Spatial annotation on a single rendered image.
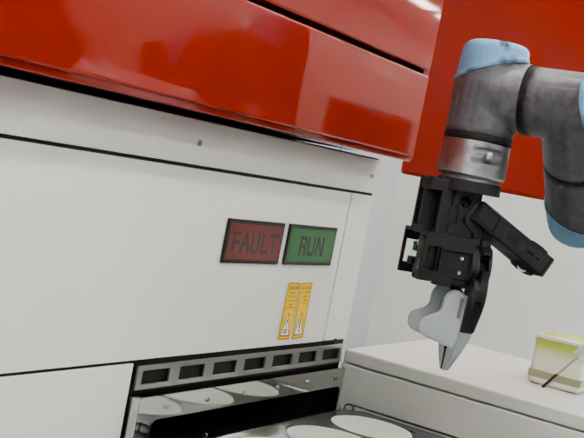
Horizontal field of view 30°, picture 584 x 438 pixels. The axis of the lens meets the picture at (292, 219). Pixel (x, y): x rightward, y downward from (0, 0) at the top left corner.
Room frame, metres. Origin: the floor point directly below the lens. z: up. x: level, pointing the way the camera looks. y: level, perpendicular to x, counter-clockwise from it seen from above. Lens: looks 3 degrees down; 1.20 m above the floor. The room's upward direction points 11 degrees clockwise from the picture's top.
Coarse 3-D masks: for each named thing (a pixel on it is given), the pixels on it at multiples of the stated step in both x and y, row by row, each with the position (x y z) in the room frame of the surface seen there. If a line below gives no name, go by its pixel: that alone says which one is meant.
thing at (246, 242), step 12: (240, 228) 1.17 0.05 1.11; (252, 228) 1.19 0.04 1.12; (264, 228) 1.21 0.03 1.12; (276, 228) 1.23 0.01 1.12; (240, 240) 1.17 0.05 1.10; (252, 240) 1.19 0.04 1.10; (264, 240) 1.21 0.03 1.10; (276, 240) 1.24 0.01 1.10; (228, 252) 1.15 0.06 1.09; (240, 252) 1.17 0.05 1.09; (252, 252) 1.20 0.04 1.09; (264, 252) 1.22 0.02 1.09; (276, 252) 1.24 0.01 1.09
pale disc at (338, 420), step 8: (336, 416) 1.32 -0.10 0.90; (344, 416) 1.33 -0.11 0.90; (352, 416) 1.33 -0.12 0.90; (360, 416) 1.34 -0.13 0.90; (336, 424) 1.28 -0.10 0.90; (344, 424) 1.28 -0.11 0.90; (352, 424) 1.29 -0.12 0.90; (360, 424) 1.30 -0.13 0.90; (368, 424) 1.31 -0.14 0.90; (376, 424) 1.32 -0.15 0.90; (384, 424) 1.33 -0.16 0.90; (392, 424) 1.33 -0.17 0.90; (360, 432) 1.26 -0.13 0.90; (368, 432) 1.27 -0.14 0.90; (376, 432) 1.28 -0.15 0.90; (384, 432) 1.28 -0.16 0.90; (392, 432) 1.29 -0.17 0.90; (400, 432) 1.30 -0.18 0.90; (408, 432) 1.31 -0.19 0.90
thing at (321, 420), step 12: (300, 420) 1.26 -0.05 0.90; (312, 420) 1.27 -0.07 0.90; (324, 420) 1.29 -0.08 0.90; (384, 420) 1.35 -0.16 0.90; (240, 432) 1.15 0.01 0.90; (252, 432) 1.16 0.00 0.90; (264, 432) 1.17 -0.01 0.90; (276, 432) 1.18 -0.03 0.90; (348, 432) 1.25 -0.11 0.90; (420, 432) 1.32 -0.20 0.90
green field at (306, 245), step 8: (296, 232) 1.27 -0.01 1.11; (304, 232) 1.29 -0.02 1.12; (312, 232) 1.31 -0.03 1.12; (320, 232) 1.32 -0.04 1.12; (328, 232) 1.34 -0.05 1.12; (296, 240) 1.28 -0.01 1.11; (304, 240) 1.29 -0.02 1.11; (312, 240) 1.31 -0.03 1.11; (320, 240) 1.33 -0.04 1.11; (328, 240) 1.35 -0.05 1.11; (296, 248) 1.28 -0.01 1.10; (304, 248) 1.30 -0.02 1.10; (312, 248) 1.31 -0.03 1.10; (320, 248) 1.33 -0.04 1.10; (328, 248) 1.35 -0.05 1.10; (288, 256) 1.27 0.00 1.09; (296, 256) 1.28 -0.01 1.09; (304, 256) 1.30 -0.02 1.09; (312, 256) 1.32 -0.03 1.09; (320, 256) 1.33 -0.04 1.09; (328, 256) 1.35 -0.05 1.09
